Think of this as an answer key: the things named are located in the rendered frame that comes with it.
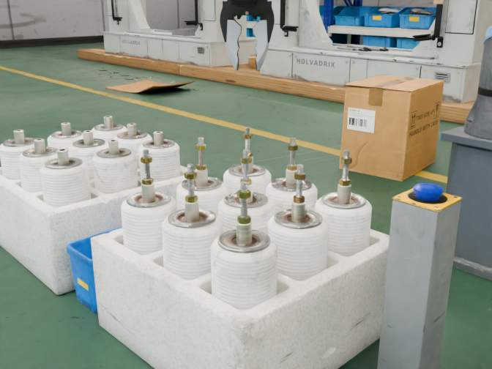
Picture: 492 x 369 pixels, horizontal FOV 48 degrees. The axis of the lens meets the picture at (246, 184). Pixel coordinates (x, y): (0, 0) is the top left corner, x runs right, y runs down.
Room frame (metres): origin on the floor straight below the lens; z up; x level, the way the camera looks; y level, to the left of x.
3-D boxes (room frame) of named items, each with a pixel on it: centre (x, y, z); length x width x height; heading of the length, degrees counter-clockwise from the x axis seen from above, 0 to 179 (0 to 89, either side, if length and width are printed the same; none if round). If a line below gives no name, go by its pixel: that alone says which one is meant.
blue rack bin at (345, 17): (6.73, -1.32, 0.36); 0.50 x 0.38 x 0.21; 133
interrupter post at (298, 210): (0.80, -0.08, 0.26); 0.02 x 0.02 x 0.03
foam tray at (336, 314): (0.89, 0.00, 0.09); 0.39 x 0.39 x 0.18; 44
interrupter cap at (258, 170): (1.05, 0.00, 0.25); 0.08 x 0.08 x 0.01
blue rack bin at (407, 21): (6.08, -1.90, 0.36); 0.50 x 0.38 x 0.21; 133
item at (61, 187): (1.11, 0.38, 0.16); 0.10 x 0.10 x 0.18
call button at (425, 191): (0.73, -0.26, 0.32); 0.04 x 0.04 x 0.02
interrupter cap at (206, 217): (0.81, 0.08, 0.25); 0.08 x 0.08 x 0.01
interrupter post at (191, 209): (0.81, 0.08, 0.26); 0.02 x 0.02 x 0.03
